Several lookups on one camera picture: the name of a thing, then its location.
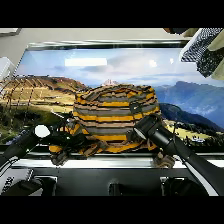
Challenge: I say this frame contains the silver frame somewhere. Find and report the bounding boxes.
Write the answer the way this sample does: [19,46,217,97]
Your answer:
[0,150,224,197]

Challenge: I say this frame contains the yellow grey striped shirt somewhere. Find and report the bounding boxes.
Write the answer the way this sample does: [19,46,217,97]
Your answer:
[48,83,176,169]

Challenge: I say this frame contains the black white patterned garment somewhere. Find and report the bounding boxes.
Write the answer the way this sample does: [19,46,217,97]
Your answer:
[180,27,224,79]

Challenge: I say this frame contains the pale green garment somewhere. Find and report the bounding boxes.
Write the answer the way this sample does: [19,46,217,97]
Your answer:
[181,27,224,81]

